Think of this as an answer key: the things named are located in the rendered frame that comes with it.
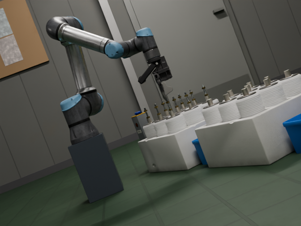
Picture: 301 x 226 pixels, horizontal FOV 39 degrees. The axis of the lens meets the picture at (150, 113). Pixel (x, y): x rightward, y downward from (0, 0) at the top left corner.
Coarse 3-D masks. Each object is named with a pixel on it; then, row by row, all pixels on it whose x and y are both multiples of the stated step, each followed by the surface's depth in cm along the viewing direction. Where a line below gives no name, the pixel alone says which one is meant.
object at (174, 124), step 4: (176, 116) 205; (180, 116) 206; (168, 120) 205; (172, 120) 205; (176, 120) 204; (180, 120) 205; (184, 120) 207; (168, 124) 206; (172, 124) 205; (176, 124) 204; (180, 124) 205; (184, 124) 206; (168, 128) 207; (172, 128) 205; (176, 128) 204; (180, 128) 205; (184, 128) 206; (172, 132) 206
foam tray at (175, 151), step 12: (204, 120) 209; (180, 132) 200; (192, 132) 204; (144, 144) 227; (156, 144) 216; (168, 144) 206; (180, 144) 199; (192, 144) 203; (144, 156) 231; (156, 156) 220; (168, 156) 210; (180, 156) 201; (192, 156) 202; (156, 168) 225; (168, 168) 214; (180, 168) 205
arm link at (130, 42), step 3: (132, 39) 209; (126, 42) 205; (129, 42) 207; (132, 42) 208; (129, 45) 205; (132, 45) 207; (135, 45) 207; (132, 48) 207; (135, 48) 208; (129, 51) 205; (132, 51) 207; (135, 51) 209; (138, 51) 209; (141, 51) 210; (129, 54) 207; (132, 54) 210; (123, 57) 213; (126, 57) 213
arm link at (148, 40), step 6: (138, 30) 205; (144, 30) 204; (150, 30) 206; (138, 36) 206; (144, 36) 204; (150, 36) 205; (138, 42) 206; (144, 42) 204; (150, 42) 204; (138, 48) 207; (144, 48) 205; (150, 48) 204
